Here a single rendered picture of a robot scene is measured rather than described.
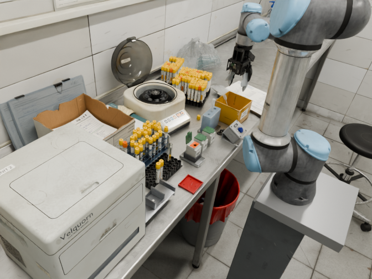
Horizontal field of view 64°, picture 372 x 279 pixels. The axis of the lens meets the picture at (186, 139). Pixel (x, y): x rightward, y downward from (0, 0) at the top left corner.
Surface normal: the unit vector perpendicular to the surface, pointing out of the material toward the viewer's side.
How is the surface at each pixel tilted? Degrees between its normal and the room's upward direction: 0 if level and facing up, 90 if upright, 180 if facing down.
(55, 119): 87
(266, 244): 90
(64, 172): 0
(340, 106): 90
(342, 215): 1
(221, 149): 0
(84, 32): 90
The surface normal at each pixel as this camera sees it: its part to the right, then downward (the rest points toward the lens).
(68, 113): 0.82, 0.37
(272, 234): -0.55, 0.47
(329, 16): 0.07, 0.48
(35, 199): 0.09, -0.78
